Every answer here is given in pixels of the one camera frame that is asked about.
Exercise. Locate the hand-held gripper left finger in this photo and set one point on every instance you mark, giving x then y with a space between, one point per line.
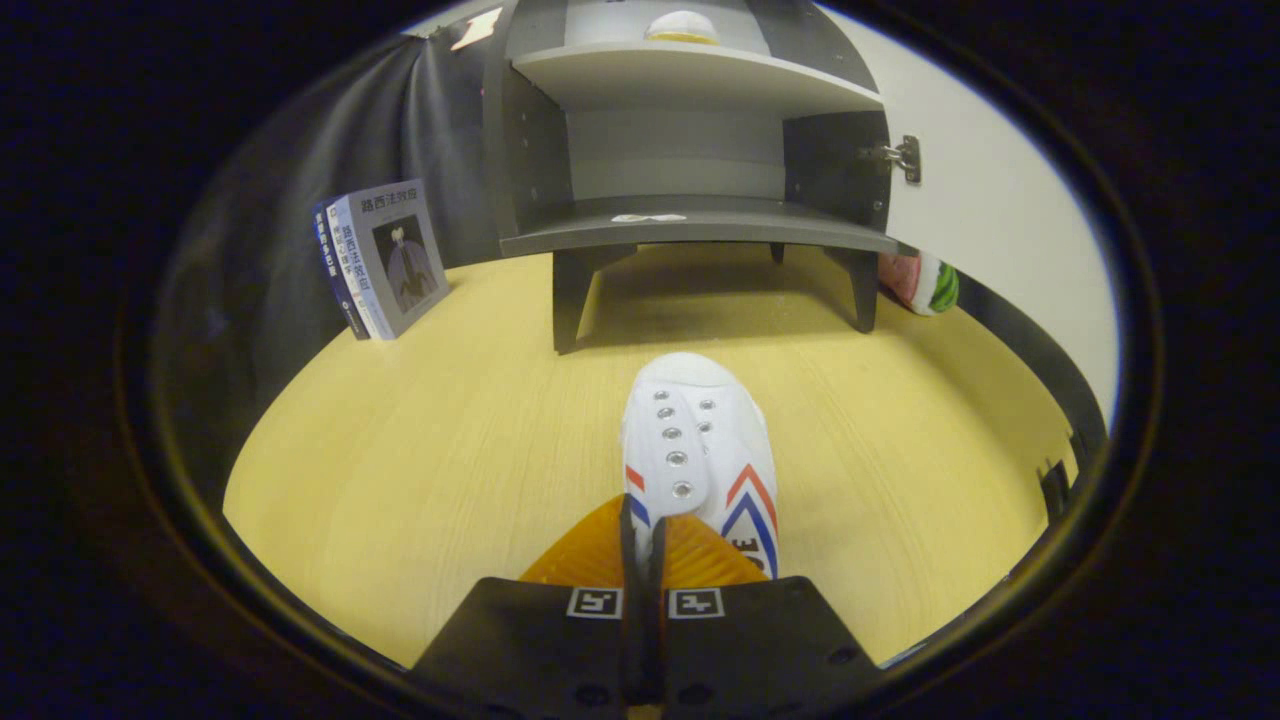
630 640

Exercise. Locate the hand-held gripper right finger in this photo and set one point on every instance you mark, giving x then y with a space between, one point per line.
658 640

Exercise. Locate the white shoe red blue stripes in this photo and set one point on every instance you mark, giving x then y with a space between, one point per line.
700 440
682 27

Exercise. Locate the white shoe cabinet door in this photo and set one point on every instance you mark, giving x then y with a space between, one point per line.
980 200

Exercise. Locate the grey shoe cabinet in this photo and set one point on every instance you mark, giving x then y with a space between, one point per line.
690 80

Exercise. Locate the metal door hinge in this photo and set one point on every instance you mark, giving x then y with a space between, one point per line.
900 157

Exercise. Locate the black table clamp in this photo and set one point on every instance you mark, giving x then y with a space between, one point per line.
1053 490

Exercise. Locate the watermelon slice toy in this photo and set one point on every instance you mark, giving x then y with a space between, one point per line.
925 285

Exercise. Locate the grey cover book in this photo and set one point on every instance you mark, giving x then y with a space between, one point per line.
405 255

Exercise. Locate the blue spine book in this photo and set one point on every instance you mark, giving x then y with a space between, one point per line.
340 270

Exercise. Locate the black backdrop cloth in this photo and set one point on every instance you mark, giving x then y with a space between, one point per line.
290 180

